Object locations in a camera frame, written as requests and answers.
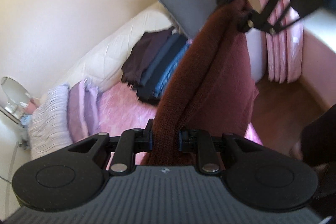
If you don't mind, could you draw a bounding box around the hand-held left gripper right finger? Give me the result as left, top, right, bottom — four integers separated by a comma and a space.
178, 129, 263, 175

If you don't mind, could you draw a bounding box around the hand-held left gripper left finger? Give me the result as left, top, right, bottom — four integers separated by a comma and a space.
68, 119, 154, 175

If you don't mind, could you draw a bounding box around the brown knitted vest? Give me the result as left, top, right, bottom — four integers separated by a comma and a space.
142, 0, 260, 165

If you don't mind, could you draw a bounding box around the stack of folded clothes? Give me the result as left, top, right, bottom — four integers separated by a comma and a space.
121, 27, 193, 105

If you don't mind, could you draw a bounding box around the pink floral bed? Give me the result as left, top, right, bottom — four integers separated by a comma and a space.
97, 82, 263, 169

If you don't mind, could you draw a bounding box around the pink curtain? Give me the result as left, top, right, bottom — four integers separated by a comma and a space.
251, 0, 303, 84

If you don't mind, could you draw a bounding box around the white round container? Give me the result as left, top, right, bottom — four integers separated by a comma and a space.
245, 27, 269, 83

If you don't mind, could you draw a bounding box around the white striped quilt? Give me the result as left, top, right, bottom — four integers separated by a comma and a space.
28, 85, 72, 159

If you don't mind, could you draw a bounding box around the white padded headboard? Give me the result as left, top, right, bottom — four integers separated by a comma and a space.
63, 1, 179, 92

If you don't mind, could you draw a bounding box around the grey blue garment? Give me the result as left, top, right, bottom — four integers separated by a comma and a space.
20, 114, 33, 130

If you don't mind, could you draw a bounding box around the round mirror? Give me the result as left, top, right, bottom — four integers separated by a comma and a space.
0, 76, 32, 125

